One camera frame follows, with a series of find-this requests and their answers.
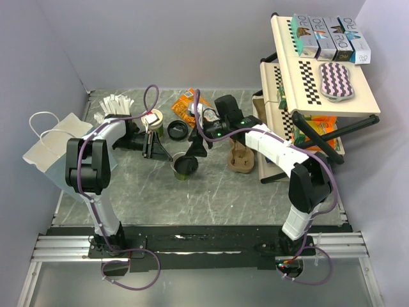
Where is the teal silver box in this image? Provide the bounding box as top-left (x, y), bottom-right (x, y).
top-left (291, 14), bottom-right (319, 58)

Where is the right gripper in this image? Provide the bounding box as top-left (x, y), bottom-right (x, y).
top-left (185, 116), bottom-right (229, 159)

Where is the orange snack bag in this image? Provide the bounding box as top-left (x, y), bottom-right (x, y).
top-left (171, 88), bottom-right (219, 128)

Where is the white blue box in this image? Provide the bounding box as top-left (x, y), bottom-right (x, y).
top-left (337, 16), bottom-right (371, 65)

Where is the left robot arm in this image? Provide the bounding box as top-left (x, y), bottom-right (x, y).
top-left (65, 114), bottom-right (173, 257)

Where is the orange chip bag on shelf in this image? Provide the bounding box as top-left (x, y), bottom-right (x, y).
top-left (305, 116), bottom-right (340, 150)

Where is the purple cable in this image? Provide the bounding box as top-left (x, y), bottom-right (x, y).
top-left (192, 88), bottom-right (336, 285)
top-left (76, 84), bottom-right (162, 291)

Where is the brown snack bag on shelf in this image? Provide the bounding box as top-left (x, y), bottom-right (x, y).
top-left (252, 96), bottom-right (268, 125)

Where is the green small box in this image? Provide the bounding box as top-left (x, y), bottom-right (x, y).
top-left (277, 86), bottom-right (287, 110)

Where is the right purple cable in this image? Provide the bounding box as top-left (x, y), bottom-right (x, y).
top-left (192, 88), bottom-right (336, 285)

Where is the blue white paper bag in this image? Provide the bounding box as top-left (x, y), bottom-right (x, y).
top-left (23, 113), bottom-right (125, 207)

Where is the green paper coffee cup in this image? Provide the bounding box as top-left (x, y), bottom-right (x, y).
top-left (171, 152), bottom-right (198, 181)

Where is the black silver box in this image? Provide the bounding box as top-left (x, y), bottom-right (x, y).
top-left (323, 17), bottom-right (354, 61)

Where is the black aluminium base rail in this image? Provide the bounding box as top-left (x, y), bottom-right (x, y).
top-left (31, 224), bottom-right (369, 272)

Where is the silver blue box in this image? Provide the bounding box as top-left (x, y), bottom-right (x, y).
top-left (309, 16), bottom-right (337, 61)

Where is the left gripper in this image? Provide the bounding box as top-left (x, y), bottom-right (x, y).
top-left (114, 130), bottom-right (173, 162)

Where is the black cup lid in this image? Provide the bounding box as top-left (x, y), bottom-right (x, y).
top-left (174, 155), bottom-right (199, 175)

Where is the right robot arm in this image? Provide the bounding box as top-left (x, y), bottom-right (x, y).
top-left (186, 90), bottom-right (337, 255)

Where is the white wrapped straws bundle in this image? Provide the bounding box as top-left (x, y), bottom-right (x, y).
top-left (94, 94), bottom-right (134, 124)

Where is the stack of green paper cups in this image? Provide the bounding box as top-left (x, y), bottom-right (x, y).
top-left (141, 109), bottom-right (164, 138)

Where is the pink black striped sponge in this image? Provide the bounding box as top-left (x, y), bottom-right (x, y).
top-left (318, 62), bottom-right (355, 102)

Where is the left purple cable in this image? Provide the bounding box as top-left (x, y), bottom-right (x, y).
top-left (76, 84), bottom-right (162, 291)

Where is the brown cardboard cup carrier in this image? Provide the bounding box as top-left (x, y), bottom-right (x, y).
top-left (228, 138), bottom-right (254, 173)

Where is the stack of black cup lids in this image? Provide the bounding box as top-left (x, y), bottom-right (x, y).
top-left (167, 120), bottom-right (189, 141)

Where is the beige black shelf rack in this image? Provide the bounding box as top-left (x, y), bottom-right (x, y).
top-left (259, 13), bottom-right (380, 164)

